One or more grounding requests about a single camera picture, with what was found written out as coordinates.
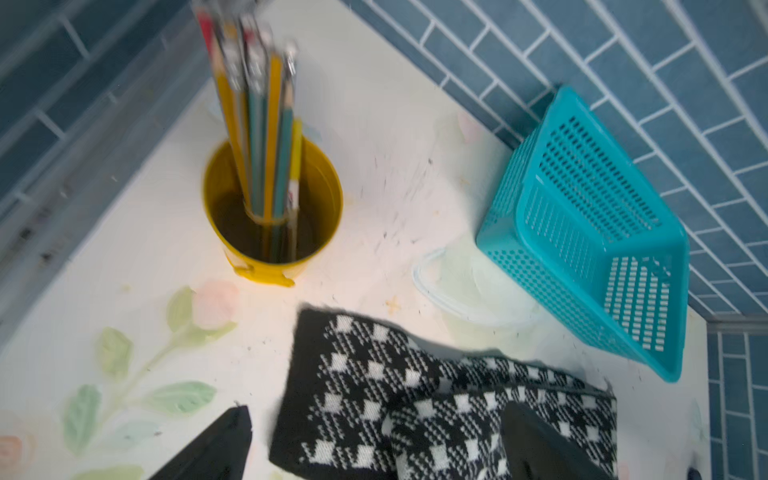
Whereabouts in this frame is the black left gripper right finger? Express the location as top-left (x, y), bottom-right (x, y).
top-left (501, 402), bottom-right (611, 480)

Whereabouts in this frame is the teal plastic mesh basket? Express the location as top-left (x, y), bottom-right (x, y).
top-left (476, 87), bottom-right (690, 383)

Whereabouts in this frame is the black white smiley scarf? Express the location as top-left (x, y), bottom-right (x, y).
top-left (269, 306), bottom-right (618, 479)

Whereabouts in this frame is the yellow pencil cup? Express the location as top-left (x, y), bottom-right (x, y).
top-left (202, 134), bottom-right (345, 288)

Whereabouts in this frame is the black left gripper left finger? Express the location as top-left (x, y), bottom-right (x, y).
top-left (151, 405), bottom-right (253, 480)

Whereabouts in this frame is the floral table mat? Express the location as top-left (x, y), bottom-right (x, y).
top-left (1, 1), bottom-right (711, 479)

